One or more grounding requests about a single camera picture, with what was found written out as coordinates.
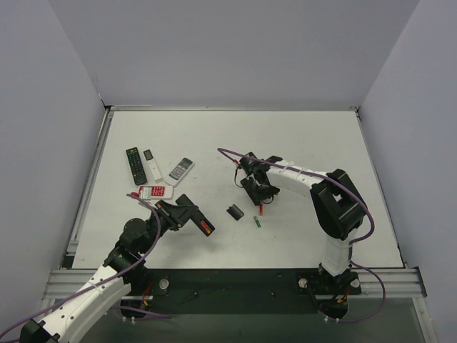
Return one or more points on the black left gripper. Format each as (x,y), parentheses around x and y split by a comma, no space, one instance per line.
(184,209)

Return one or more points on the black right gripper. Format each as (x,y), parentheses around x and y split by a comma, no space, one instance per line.
(258,181)

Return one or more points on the slim black remote control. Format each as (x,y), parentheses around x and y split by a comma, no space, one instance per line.
(196,214)

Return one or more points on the green yellow-tip battery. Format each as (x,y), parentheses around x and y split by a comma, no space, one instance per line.
(258,224)

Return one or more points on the black battery cover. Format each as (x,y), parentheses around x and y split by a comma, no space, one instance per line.
(235,212)

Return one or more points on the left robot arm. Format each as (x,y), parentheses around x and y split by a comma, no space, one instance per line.
(121,271)

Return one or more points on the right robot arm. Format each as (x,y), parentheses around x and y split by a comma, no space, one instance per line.
(337,203)

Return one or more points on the red and white remote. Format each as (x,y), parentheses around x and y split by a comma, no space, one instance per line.
(163,192)

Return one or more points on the grey and white remote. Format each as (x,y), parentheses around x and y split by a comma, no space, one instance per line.
(179,172)

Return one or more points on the black multi-button remote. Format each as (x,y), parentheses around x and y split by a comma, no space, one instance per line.
(136,166)

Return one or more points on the slim white remote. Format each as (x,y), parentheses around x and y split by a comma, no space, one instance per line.
(154,169)

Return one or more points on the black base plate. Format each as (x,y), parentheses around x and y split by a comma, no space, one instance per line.
(167,292)

